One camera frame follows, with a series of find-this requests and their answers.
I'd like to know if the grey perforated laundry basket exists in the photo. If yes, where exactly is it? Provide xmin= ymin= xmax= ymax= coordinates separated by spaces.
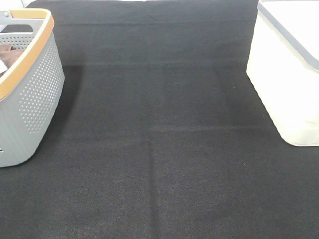
xmin=0 ymin=8 xmax=65 ymax=167

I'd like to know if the white plastic storage bin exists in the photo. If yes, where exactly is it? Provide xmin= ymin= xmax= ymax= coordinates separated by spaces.
xmin=246 ymin=0 xmax=319 ymax=146

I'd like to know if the black table cloth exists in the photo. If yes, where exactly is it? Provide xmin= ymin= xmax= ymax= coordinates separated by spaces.
xmin=0 ymin=0 xmax=319 ymax=239

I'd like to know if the brown microfibre towel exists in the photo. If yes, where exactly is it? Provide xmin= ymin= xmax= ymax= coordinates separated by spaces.
xmin=0 ymin=44 xmax=23 ymax=75

